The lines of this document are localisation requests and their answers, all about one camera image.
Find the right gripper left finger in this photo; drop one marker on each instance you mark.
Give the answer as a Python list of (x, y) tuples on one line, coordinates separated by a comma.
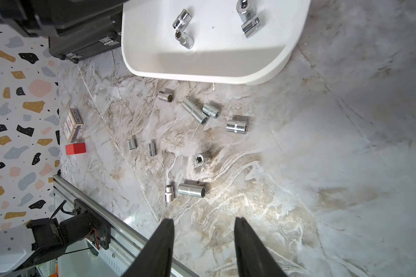
[(155, 259)]

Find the small chrome socket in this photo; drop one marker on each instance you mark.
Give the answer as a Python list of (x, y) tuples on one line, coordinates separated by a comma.
[(210, 111), (169, 193)]

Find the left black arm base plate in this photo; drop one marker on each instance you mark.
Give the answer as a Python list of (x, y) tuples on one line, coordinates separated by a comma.
[(98, 228)]

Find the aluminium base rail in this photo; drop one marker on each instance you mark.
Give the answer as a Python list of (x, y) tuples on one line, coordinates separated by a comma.
[(126, 243)]

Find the small card box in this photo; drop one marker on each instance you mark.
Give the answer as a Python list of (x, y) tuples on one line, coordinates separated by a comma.
[(73, 125)]

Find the wide chrome socket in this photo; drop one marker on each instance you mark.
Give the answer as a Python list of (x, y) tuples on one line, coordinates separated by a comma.
[(246, 10)]

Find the long chrome socket upper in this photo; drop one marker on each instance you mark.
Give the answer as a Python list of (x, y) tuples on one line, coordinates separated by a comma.
[(195, 111)]

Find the long chrome socket lower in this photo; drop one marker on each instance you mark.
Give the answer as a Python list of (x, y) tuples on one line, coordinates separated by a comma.
[(192, 190)]

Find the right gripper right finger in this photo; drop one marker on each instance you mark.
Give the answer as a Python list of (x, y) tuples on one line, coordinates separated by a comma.
[(253, 258)]

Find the small chrome socket lower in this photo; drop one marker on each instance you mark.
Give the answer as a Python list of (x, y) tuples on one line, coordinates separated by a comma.
[(169, 193)]

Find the long chrome socket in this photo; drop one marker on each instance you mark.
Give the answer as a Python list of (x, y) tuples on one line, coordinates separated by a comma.
[(192, 190), (195, 111)]

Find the black tool case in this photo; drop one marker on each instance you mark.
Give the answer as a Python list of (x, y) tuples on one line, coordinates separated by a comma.
[(92, 38)]

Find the chrome socket row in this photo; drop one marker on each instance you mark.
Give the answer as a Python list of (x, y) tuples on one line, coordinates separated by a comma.
[(151, 149), (131, 142)]

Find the chrome socket with groove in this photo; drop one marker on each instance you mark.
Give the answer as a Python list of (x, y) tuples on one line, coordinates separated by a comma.
[(239, 127)]

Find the white plastic storage box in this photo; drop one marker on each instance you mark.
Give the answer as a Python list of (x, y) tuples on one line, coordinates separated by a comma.
[(221, 52)]

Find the red block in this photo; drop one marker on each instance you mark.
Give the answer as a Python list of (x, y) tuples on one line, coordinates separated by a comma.
[(75, 148)]

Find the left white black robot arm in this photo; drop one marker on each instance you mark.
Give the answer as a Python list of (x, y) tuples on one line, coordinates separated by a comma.
[(53, 17)]

